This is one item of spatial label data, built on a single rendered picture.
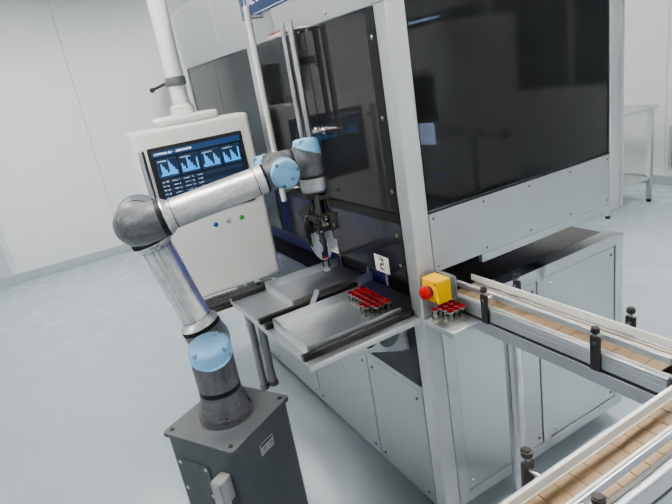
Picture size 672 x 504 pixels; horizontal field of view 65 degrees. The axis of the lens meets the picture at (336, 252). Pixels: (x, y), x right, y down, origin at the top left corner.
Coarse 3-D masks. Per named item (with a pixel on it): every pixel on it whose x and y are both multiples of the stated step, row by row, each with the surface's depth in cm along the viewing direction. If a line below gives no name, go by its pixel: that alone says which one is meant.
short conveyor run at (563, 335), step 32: (480, 288) 153; (512, 288) 156; (480, 320) 159; (512, 320) 147; (544, 320) 143; (576, 320) 141; (608, 320) 130; (544, 352) 140; (576, 352) 131; (608, 352) 124; (640, 352) 118; (608, 384) 125; (640, 384) 117
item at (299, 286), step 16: (304, 272) 218; (320, 272) 220; (336, 272) 217; (352, 272) 214; (368, 272) 202; (272, 288) 204; (288, 288) 209; (304, 288) 206; (320, 288) 203; (336, 288) 196; (288, 304) 193
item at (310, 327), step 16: (352, 288) 190; (320, 304) 184; (336, 304) 187; (288, 320) 179; (304, 320) 179; (320, 320) 177; (336, 320) 175; (352, 320) 173; (368, 320) 164; (288, 336) 167; (304, 336) 168; (320, 336) 166; (336, 336) 159; (304, 352) 158
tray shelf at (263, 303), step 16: (368, 288) 196; (384, 288) 194; (240, 304) 202; (256, 304) 199; (272, 304) 197; (400, 304) 179; (256, 320) 186; (416, 320) 167; (272, 336) 173; (368, 336) 162; (384, 336) 162; (288, 352) 163; (336, 352) 156; (352, 352) 157
